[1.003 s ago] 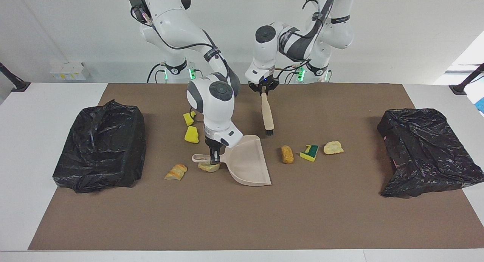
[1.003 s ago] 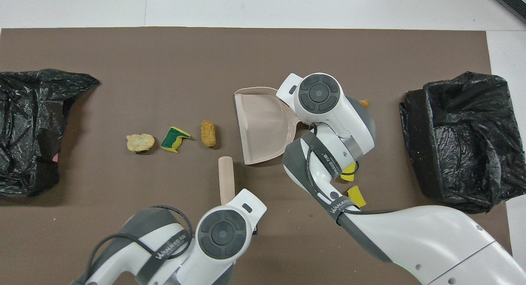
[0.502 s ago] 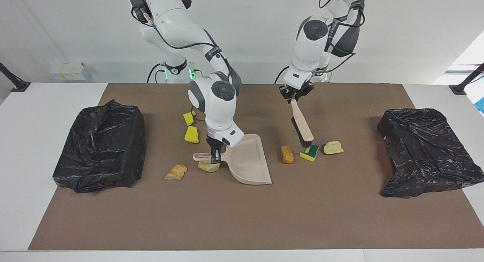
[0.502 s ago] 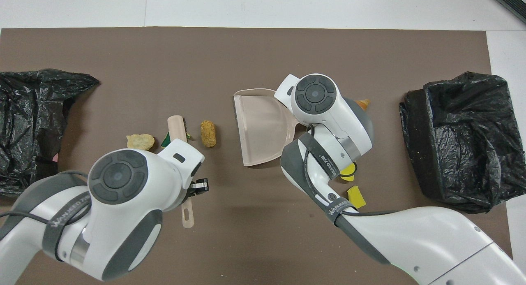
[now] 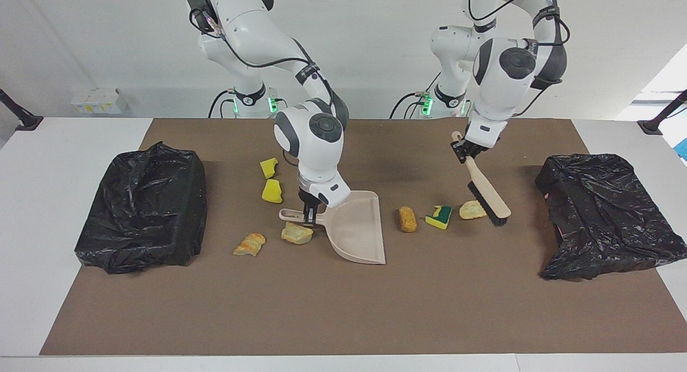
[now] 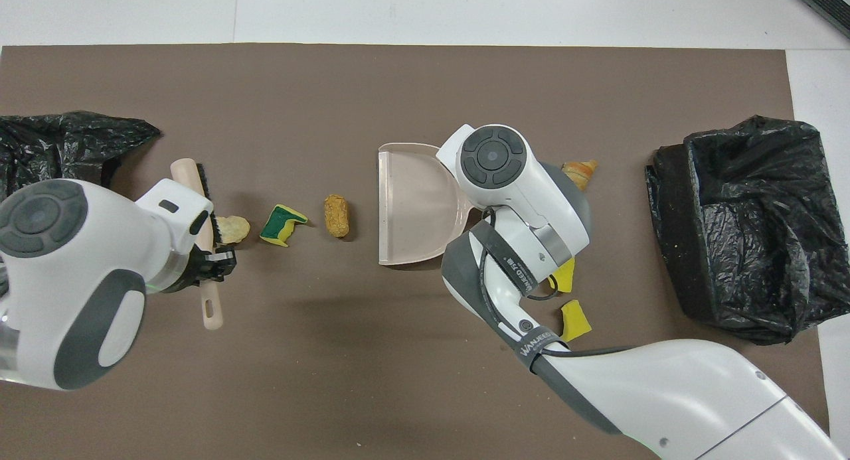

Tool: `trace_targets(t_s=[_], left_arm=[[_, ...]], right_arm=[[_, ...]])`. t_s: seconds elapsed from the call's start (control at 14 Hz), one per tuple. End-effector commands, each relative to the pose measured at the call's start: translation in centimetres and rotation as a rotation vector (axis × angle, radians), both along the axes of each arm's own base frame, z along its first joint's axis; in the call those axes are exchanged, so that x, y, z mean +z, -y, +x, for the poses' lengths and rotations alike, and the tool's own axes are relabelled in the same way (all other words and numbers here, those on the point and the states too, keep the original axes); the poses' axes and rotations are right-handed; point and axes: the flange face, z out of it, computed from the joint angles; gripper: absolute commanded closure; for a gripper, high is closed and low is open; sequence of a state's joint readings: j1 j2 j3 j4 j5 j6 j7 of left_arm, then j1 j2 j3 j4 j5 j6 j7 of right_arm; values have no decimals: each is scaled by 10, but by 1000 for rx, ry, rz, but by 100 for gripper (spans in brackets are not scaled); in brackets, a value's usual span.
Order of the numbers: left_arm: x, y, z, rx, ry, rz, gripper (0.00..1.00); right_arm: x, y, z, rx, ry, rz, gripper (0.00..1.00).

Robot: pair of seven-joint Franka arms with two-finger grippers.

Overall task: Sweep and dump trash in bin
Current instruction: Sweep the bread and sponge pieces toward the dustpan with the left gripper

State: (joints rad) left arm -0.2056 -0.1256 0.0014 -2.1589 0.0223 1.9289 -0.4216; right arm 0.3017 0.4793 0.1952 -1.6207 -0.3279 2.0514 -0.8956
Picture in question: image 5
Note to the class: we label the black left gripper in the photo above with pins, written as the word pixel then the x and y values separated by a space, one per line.
pixel 473 147

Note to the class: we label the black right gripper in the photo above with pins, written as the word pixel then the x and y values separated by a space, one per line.
pixel 310 197

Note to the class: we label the pale bread piece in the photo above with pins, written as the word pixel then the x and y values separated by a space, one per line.
pixel 297 234

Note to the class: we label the large yellow sponge piece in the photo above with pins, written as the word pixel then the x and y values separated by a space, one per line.
pixel 272 192

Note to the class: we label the beige plastic dustpan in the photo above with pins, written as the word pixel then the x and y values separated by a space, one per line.
pixel 357 227

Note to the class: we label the round bread slice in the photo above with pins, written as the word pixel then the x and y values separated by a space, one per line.
pixel 471 210

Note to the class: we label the small yellow sponge piece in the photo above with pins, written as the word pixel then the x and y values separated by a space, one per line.
pixel 268 168

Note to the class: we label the green and yellow sponge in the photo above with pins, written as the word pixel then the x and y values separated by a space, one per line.
pixel 439 218

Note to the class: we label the brown bread roll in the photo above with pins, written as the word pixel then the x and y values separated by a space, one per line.
pixel 408 219

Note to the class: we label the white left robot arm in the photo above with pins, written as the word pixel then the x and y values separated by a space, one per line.
pixel 504 71

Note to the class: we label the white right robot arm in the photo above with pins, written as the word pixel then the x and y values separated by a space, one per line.
pixel 316 141

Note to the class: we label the pink plastic bin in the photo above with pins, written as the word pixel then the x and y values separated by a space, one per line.
pixel 560 234

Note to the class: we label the black bag lined bin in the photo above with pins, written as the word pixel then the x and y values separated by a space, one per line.
pixel 145 211
pixel 606 216

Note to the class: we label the brown table mat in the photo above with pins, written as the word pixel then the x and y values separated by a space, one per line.
pixel 343 318

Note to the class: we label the blue object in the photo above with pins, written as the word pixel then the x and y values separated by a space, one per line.
pixel 682 149

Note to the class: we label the black camera stand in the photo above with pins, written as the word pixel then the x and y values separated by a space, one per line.
pixel 657 124
pixel 24 119

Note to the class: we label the white wall boxes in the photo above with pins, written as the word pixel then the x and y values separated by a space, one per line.
pixel 99 101

